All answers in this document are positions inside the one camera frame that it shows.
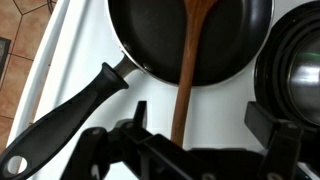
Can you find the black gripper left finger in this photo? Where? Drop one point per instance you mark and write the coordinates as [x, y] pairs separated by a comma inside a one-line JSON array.
[[97, 149]]

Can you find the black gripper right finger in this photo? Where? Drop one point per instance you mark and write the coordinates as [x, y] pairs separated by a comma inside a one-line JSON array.
[[280, 138]]

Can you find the black frying pan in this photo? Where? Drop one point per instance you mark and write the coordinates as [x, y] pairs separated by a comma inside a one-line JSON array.
[[151, 34]]

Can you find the wooden spoon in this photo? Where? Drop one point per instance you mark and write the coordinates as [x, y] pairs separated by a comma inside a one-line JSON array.
[[196, 12]]

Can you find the silver tea kettle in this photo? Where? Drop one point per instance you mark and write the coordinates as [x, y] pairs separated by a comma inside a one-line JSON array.
[[287, 69]]

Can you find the dark floor mat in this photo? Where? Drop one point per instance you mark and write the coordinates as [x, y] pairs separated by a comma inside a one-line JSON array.
[[4, 51]]

